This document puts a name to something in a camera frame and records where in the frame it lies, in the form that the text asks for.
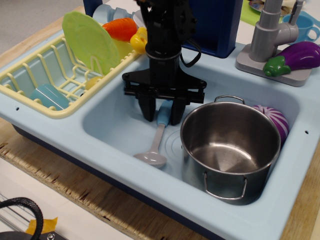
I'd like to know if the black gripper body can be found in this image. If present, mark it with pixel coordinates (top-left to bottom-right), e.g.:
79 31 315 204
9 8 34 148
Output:
122 54 207 104

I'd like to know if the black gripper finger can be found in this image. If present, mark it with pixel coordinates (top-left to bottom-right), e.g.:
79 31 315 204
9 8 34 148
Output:
170 99 187 125
138 96 156 122

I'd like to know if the blue handled grey ladle spoon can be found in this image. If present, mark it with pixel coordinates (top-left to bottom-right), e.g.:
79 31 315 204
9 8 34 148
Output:
134 100 173 168

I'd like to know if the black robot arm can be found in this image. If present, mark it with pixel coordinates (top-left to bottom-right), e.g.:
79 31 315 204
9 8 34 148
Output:
122 0 207 125

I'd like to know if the stainless steel pot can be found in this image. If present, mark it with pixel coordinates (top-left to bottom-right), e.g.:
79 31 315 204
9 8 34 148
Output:
180 95 281 205

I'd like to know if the yellow toy pepper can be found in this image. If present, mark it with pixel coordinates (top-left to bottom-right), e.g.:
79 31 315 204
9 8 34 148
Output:
130 27 148 55

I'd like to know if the light blue toy sink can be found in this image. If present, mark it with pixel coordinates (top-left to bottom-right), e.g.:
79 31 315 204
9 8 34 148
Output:
0 4 320 240

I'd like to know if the yellow round toy in rack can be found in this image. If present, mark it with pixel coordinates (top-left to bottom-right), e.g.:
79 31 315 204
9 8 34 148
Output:
85 76 102 90

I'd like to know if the orange toy carrot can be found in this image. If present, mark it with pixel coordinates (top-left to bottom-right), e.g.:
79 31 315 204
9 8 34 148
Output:
102 17 137 42

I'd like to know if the grey white knob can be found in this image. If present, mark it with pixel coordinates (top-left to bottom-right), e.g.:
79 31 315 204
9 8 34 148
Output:
132 10 146 28

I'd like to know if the dark blue sink backboard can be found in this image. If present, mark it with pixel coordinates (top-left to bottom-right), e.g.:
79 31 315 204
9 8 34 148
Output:
83 0 242 58

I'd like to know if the light green plastic plate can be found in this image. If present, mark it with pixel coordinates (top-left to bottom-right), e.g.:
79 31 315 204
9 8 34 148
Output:
62 11 121 75

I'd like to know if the cream dish drying rack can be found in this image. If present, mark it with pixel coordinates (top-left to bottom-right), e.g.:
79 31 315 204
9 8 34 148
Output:
0 32 139 119

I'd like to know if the purple striped toy onion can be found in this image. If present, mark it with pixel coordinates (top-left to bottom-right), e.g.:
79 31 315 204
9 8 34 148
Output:
252 104 290 145

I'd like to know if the green mat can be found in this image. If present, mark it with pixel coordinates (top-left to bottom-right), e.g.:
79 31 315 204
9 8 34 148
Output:
240 0 261 26

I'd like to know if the grey toy faucet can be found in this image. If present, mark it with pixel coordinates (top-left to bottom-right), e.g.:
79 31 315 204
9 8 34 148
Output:
235 0 303 77

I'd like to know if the purple toy eggplant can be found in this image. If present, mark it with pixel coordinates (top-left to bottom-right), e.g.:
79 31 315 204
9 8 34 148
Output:
263 41 320 77

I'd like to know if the blue plastic mug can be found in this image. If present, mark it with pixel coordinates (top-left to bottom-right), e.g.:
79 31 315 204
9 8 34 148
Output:
288 11 320 45

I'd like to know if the yellow tape piece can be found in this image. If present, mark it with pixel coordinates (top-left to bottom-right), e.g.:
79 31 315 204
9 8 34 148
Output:
25 217 58 235

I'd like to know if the black braided cable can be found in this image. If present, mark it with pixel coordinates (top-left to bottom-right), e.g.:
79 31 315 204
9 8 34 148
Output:
0 197 45 240

